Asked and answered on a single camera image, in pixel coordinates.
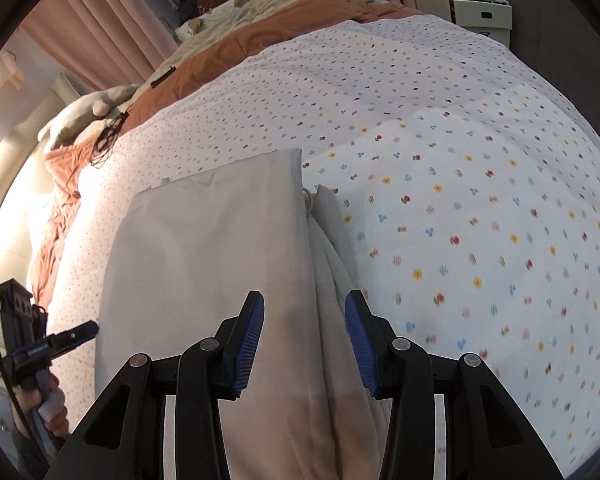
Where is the tangled black cable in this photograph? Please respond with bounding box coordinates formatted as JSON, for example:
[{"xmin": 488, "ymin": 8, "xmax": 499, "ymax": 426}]
[{"xmin": 90, "ymin": 112, "xmax": 131, "ymax": 166}]

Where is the beige quilt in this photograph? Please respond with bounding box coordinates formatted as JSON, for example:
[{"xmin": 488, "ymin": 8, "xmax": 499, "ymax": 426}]
[{"xmin": 175, "ymin": 0, "xmax": 376, "ymax": 81}]

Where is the beige pillowcase cloth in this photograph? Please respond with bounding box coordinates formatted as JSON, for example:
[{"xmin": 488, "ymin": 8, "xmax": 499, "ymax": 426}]
[{"xmin": 95, "ymin": 147, "xmax": 396, "ymax": 480}]

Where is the white plush pillow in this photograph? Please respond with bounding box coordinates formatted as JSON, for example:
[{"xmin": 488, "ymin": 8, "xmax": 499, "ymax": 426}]
[{"xmin": 37, "ymin": 85, "xmax": 143, "ymax": 151}]

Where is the white padded headboard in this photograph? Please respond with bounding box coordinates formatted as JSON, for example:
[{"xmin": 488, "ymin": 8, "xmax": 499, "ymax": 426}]
[{"xmin": 0, "ymin": 75, "xmax": 81, "ymax": 281}]

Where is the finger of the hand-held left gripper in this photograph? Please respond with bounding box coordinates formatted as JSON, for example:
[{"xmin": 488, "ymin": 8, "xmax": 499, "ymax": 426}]
[{"xmin": 45, "ymin": 321, "xmax": 101, "ymax": 359}]

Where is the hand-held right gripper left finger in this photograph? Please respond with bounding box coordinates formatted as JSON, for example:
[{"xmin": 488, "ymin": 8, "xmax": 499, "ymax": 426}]
[{"xmin": 45, "ymin": 290, "xmax": 266, "ymax": 480}]

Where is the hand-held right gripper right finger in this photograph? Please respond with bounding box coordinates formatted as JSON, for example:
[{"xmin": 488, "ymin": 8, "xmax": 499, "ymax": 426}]
[{"xmin": 345, "ymin": 289, "xmax": 566, "ymax": 480}]

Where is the wide pink curtain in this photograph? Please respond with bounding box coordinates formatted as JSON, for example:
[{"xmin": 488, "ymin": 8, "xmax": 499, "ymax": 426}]
[{"xmin": 20, "ymin": 0, "xmax": 181, "ymax": 96}]

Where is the person's left hand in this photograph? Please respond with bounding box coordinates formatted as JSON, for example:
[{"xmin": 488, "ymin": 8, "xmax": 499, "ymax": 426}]
[{"xmin": 11, "ymin": 376, "xmax": 71, "ymax": 438}]

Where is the orange blanket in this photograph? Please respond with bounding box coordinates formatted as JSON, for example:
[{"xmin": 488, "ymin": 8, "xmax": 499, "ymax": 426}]
[{"xmin": 30, "ymin": 0, "xmax": 426, "ymax": 306}]

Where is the white floral bed cover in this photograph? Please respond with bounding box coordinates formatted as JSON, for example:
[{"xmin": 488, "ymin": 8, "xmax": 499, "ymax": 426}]
[{"xmin": 45, "ymin": 12, "xmax": 600, "ymax": 480}]

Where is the white nightstand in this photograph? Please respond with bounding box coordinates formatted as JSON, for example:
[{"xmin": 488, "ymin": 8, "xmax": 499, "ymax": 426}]
[{"xmin": 412, "ymin": 0, "xmax": 513, "ymax": 46}]

